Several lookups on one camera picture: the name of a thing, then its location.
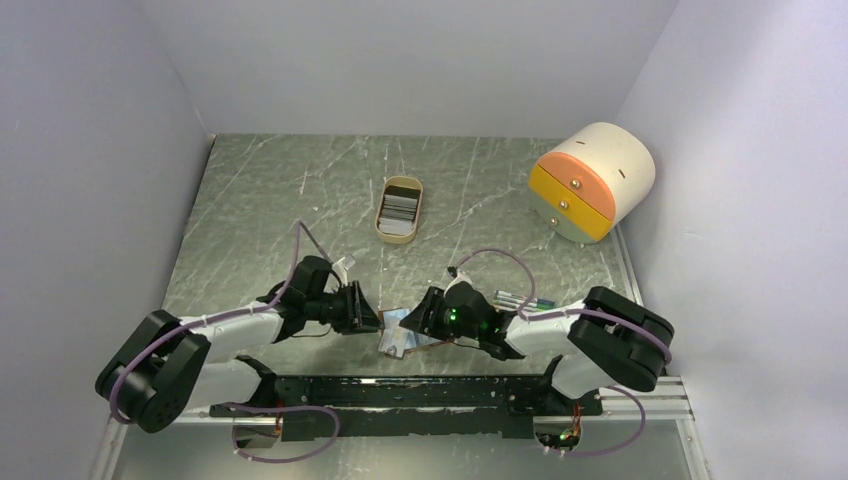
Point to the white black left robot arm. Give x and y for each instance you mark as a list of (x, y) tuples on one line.
[(172, 364)]

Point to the round pastel drawer cabinet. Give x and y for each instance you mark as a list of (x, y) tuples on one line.
[(587, 184)]

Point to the stack of credit cards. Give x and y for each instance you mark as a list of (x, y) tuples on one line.
[(399, 210)]

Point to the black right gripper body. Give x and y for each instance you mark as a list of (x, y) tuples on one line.
[(470, 331)]

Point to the brown leather card holder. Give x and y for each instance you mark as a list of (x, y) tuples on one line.
[(417, 341)]

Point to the pack of coloured markers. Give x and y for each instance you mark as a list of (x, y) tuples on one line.
[(514, 301)]

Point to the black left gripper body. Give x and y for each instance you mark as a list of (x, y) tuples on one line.
[(340, 308)]

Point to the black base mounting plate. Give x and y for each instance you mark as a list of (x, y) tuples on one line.
[(507, 405)]

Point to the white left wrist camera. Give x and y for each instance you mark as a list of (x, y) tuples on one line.
[(342, 267)]

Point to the beige oval tray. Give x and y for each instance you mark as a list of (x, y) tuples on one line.
[(405, 182)]

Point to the aluminium frame rail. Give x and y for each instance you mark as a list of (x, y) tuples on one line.
[(241, 435)]

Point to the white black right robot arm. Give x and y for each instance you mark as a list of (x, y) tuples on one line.
[(602, 340)]

